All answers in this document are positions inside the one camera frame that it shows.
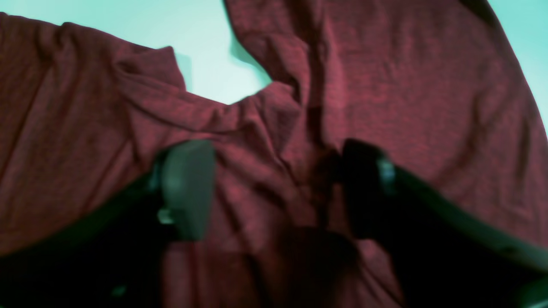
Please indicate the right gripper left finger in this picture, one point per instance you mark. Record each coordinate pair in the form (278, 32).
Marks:
(112, 257)

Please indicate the dark red long-sleeve shirt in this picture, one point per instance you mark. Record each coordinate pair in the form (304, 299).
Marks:
(433, 83)

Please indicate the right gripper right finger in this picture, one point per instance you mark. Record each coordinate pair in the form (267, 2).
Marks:
(442, 256)

